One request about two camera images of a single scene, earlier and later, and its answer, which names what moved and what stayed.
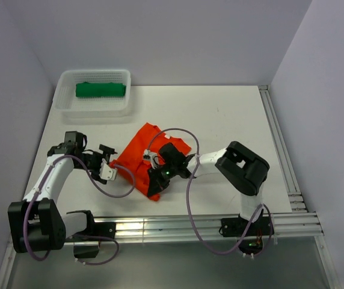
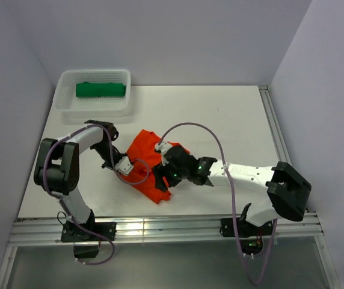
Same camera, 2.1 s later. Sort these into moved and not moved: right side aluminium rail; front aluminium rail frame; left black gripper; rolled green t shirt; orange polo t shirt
Moved: left black gripper; orange polo t shirt
Not moved: front aluminium rail frame; right side aluminium rail; rolled green t shirt
